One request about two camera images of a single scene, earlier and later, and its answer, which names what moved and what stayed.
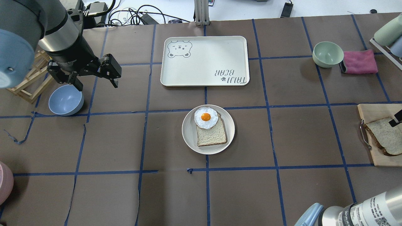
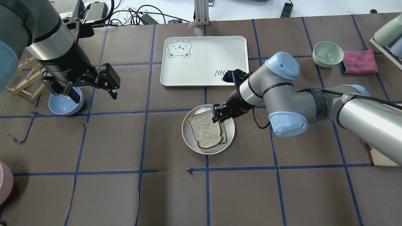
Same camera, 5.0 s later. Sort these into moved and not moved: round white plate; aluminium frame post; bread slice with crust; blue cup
Moved: bread slice with crust
Not moved: aluminium frame post; blue cup; round white plate
